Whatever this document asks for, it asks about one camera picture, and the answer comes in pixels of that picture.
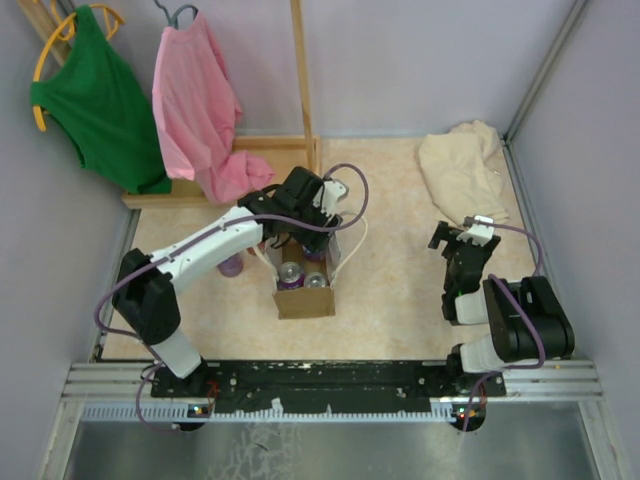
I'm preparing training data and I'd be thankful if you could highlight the purple soda can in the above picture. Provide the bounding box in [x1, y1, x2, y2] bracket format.
[217, 253, 244, 278]

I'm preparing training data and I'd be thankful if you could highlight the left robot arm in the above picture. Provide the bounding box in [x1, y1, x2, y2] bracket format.
[112, 167, 348, 397]

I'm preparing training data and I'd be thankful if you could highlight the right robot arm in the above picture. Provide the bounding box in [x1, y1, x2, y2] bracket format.
[428, 215, 575, 396]

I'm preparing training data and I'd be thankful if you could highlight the cream folded cloth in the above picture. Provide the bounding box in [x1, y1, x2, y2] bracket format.
[418, 120, 509, 225]

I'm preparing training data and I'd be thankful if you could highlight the wooden clothes rack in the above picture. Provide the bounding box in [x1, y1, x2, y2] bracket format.
[18, 1, 322, 210]

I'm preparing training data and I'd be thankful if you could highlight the pink shirt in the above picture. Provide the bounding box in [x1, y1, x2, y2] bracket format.
[152, 13, 275, 205]

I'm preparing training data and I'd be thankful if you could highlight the green tank top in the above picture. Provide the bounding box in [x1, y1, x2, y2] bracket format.
[30, 4, 172, 195]

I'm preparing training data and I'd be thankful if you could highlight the grey clothes hanger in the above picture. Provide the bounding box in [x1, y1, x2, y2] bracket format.
[153, 0, 199, 30]

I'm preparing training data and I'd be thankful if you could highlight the yellow clothes hanger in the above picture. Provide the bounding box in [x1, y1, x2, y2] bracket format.
[32, 1, 126, 132]

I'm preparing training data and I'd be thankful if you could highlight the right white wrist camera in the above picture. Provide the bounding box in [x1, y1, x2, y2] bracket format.
[457, 215, 495, 247]

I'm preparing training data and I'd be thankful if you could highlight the canvas bag with white handles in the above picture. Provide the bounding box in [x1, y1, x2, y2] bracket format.
[253, 216, 369, 320]

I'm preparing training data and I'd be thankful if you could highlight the metal corner post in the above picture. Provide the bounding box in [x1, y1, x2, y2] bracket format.
[501, 0, 591, 144]

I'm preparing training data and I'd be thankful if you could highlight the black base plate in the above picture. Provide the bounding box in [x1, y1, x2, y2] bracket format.
[151, 360, 480, 414]

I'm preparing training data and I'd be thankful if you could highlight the white cable duct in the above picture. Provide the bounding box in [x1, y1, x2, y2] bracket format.
[79, 399, 482, 425]

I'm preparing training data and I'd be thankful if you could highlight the aluminium rail frame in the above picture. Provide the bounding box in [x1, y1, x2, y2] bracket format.
[63, 360, 604, 402]

